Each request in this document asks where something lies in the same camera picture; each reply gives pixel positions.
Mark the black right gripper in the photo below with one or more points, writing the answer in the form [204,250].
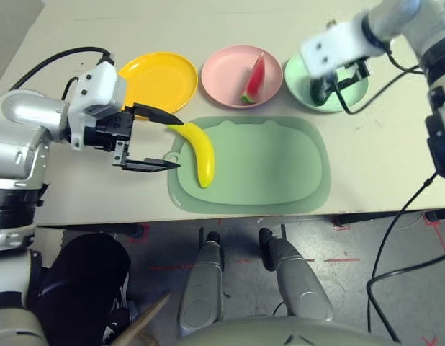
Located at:
[360,69]

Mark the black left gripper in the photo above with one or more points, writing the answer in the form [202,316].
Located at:
[109,129]

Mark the dark green toy avocado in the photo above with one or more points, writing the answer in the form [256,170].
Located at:
[321,94]

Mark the yellow toy banana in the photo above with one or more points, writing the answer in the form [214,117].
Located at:
[204,151]

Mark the red toy watermelon slice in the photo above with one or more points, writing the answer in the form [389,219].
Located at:
[255,83]

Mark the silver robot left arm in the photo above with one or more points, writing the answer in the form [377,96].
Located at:
[17,137]

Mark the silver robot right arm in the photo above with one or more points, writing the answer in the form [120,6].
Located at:
[435,36]

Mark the mint green plastic plate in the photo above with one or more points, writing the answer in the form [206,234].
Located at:
[294,83]

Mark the yellow plastic plate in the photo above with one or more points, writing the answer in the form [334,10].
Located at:
[161,83]

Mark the pink plastic plate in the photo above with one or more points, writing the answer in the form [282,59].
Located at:
[222,79]

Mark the green silicone cutting mat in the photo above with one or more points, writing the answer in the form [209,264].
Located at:
[262,173]

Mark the black metal table foot bar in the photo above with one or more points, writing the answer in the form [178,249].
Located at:
[370,217]

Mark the person's black trouser leg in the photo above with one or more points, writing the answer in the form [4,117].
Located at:
[85,266]

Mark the silver robot left leg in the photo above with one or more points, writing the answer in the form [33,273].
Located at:
[202,284]

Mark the silver robot leg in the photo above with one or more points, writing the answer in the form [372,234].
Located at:
[202,284]
[301,284]

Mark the black sneaker white laces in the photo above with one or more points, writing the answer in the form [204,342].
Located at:
[118,313]

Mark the wooden stick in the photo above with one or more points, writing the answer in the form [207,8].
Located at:
[143,319]

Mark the silver robot right leg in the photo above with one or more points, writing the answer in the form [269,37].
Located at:
[301,284]

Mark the grey robot torso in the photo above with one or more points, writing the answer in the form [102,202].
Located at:
[287,333]

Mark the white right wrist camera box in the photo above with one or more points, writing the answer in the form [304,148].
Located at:
[334,43]

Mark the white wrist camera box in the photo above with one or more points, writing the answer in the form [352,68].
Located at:
[96,86]
[334,43]

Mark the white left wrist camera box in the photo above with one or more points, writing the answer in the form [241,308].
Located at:
[96,86]

